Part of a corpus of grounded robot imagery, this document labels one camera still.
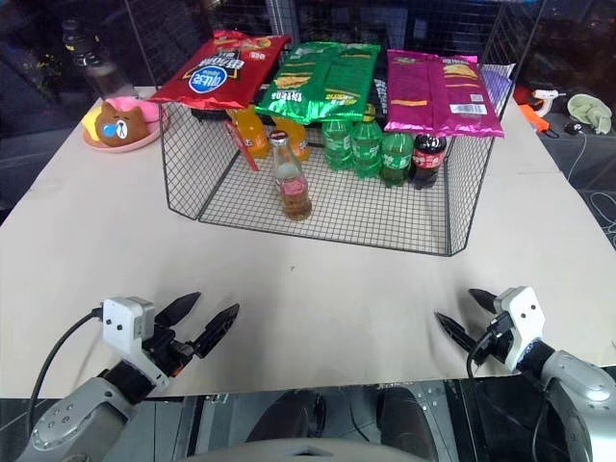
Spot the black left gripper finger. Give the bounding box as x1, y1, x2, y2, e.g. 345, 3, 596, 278
193, 302, 241, 360
154, 291, 202, 329

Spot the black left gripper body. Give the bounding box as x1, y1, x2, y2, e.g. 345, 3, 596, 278
141, 322, 199, 382

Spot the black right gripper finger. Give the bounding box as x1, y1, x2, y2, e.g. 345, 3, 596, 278
467, 287, 499, 314
433, 311, 483, 360

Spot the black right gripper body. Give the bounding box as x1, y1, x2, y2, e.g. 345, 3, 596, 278
475, 311, 515, 366

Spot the dark cola plastic bottle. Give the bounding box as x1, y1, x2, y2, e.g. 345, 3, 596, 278
409, 134, 449, 191

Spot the clear glass soda bottle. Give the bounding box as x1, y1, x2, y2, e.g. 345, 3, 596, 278
268, 130, 314, 223

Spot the green soda plastic bottle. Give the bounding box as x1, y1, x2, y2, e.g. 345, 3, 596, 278
350, 119, 384, 180
380, 130, 416, 189
320, 118, 355, 171

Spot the orange soda plastic bottle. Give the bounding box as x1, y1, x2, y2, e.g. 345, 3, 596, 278
274, 115, 312, 163
225, 105, 271, 161

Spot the clear plastic water bottle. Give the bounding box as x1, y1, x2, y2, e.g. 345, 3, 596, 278
61, 18, 134, 100

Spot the beige table cover sheet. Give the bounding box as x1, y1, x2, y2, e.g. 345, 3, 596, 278
0, 85, 616, 399

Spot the pink plate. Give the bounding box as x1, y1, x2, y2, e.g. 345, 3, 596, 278
82, 94, 167, 155

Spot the orange hand tool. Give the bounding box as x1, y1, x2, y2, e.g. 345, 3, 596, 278
519, 102, 551, 132

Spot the brown bear plush toy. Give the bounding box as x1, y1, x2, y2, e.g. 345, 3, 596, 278
93, 104, 151, 148

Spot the white glue gun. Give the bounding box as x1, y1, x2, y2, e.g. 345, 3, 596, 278
530, 88, 568, 117

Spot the magenta chip bag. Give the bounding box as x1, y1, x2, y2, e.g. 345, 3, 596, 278
382, 48, 505, 140

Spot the pale green cloth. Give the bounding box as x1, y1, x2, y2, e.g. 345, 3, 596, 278
566, 92, 613, 137

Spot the purple package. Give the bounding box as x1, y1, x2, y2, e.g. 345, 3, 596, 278
479, 65, 514, 108

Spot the black printed box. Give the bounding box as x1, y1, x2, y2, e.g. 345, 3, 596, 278
370, 75, 393, 133

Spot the red chip bag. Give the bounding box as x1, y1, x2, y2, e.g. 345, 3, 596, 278
149, 29, 294, 112

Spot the green chip bag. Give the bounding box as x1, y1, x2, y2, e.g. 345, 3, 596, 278
253, 41, 382, 124

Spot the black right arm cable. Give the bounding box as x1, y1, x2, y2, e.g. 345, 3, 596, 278
465, 326, 501, 381

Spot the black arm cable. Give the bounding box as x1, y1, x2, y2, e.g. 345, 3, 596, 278
465, 326, 501, 381
27, 307, 105, 401

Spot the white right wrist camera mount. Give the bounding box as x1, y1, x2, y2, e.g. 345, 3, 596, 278
492, 285, 549, 374

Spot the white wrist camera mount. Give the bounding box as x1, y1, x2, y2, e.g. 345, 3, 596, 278
101, 296, 170, 387
492, 285, 549, 374

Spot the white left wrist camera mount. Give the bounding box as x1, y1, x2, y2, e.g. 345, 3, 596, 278
101, 296, 170, 387

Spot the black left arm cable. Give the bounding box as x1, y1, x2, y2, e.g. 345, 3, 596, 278
27, 307, 105, 401

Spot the black wire mesh rack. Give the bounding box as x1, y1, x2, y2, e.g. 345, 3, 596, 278
161, 71, 517, 259

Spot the thin white cable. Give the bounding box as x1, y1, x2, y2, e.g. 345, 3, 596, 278
568, 132, 616, 247

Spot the black wire grid panel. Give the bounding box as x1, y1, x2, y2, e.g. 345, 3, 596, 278
480, 0, 541, 69

